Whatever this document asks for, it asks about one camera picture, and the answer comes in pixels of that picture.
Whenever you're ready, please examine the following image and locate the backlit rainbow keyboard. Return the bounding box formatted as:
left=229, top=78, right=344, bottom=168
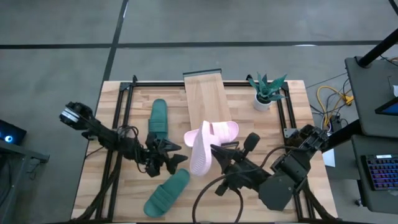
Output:
left=365, top=154, right=398, bottom=191

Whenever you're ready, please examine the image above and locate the black device with blue light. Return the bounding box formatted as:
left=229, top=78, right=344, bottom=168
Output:
left=0, top=119, right=27, bottom=146

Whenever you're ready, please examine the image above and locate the green rubber slide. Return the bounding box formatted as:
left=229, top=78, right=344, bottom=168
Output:
left=147, top=98, right=169, bottom=141
left=143, top=168, right=191, bottom=218

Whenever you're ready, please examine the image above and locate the green spiky plant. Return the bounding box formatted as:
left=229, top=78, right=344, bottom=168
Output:
left=248, top=72, right=288, bottom=105

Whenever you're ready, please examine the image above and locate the wooden shelf with black frame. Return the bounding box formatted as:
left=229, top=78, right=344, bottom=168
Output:
left=182, top=68, right=234, bottom=131

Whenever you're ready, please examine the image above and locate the black pole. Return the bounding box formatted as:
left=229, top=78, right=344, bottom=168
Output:
left=356, top=27, right=398, bottom=68

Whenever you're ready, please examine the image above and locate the laptop with blue screen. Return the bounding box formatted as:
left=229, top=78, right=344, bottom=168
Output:
left=374, top=96, right=398, bottom=116

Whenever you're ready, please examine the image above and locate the yellow cable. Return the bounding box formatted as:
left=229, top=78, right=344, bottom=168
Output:
left=316, top=85, right=355, bottom=125

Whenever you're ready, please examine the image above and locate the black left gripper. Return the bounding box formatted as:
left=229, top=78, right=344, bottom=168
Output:
left=136, top=132, right=189, bottom=178

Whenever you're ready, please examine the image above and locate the grey desk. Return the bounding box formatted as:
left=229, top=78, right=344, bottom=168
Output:
left=344, top=55, right=398, bottom=215

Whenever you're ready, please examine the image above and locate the black beam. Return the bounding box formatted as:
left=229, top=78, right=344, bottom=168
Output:
left=322, top=119, right=363, bottom=153

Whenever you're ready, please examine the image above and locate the pink rubber slide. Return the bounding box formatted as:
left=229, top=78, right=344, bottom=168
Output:
left=183, top=121, right=239, bottom=147
left=189, top=120, right=214, bottom=177

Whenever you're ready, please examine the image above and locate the black aluminium table frame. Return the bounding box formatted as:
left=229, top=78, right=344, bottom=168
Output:
left=71, top=74, right=336, bottom=223

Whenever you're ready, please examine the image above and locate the grey metal stand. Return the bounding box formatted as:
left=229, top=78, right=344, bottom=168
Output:
left=0, top=139, right=50, bottom=224

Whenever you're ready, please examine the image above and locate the white paper sheet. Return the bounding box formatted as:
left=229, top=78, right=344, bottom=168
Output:
left=322, top=148, right=336, bottom=168

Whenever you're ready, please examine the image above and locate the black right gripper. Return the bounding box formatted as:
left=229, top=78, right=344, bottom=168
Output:
left=210, top=132, right=271, bottom=197

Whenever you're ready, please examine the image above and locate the white plant pot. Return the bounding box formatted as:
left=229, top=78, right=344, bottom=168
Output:
left=253, top=92, right=273, bottom=112

